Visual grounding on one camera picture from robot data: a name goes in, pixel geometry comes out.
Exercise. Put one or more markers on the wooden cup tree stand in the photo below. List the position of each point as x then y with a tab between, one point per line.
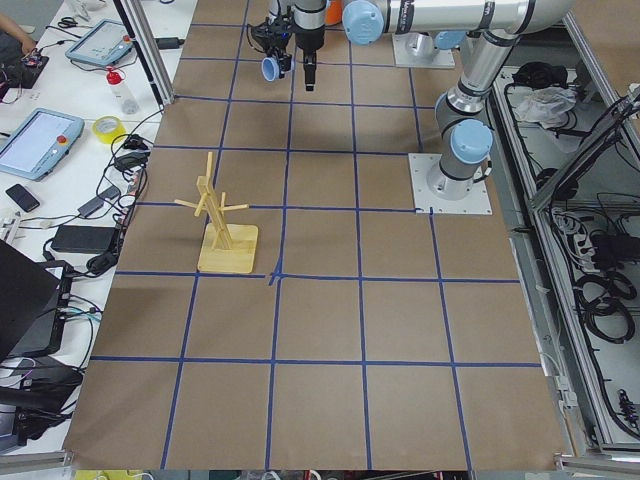
226	248

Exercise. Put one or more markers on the black power adapter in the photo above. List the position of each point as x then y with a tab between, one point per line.
82	239

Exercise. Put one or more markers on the orange can with silver lid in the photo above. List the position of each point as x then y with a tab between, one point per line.
333	12

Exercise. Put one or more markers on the aluminium frame post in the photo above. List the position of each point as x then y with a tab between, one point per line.
138	28

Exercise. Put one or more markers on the near teach pendant tablet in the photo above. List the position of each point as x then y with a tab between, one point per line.
40	143

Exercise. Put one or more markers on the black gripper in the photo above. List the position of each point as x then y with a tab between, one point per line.
308	43

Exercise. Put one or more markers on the yellow tape roll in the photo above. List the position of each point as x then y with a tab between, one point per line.
109	129

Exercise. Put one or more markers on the teach pendant tablet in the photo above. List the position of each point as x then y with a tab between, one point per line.
103	45
40	143

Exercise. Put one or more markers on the light blue plastic cup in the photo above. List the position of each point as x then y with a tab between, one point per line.
270	68

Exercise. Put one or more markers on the black smartphone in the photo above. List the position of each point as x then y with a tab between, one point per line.
25	200

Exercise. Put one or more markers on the white crumpled cloth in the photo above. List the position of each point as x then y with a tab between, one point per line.
548	107

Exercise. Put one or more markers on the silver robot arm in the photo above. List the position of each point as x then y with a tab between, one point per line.
467	141
500	23

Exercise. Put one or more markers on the red cap squeeze bottle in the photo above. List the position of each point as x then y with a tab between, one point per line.
121	92

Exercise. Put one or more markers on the black scissors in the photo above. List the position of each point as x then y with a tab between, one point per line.
67	22

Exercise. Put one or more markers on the person at desk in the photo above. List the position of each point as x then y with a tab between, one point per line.
11	28

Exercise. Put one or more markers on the far teach pendant tablet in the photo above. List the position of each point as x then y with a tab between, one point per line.
103	45

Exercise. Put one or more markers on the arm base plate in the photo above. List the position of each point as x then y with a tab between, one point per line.
435	193
432	50

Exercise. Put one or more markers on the black laptop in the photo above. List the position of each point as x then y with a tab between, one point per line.
33	297

